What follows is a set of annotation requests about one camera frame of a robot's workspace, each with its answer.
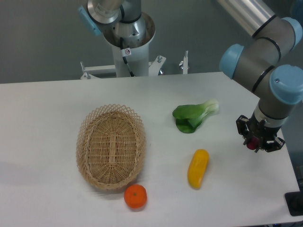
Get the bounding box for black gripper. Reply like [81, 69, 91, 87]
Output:
[236, 111, 285, 153]

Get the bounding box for dark red sweet potato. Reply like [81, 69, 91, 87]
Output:
[246, 138, 259, 150]

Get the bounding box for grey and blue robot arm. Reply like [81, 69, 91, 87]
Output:
[78, 0, 303, 152]

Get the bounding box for yellow squash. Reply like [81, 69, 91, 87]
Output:
[187, 149, 209, 189]

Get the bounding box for black device at table corner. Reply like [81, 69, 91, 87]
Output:
[285, 191, 303, 217]

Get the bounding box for green bok choy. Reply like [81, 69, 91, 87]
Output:
[172, 99, 219, 134]

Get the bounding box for orange tangerine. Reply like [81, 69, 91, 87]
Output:
[124, 184, 147, 209]

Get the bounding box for oval wicker basket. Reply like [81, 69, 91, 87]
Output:
[76, 104, 146, 190]

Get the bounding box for white metal base frame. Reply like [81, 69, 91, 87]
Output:
[80, 50, 189, 79]

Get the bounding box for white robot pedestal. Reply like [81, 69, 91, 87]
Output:
[104, 12, 155, 78]

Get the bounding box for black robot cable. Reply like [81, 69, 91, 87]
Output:
[119, 37, 135, 78]

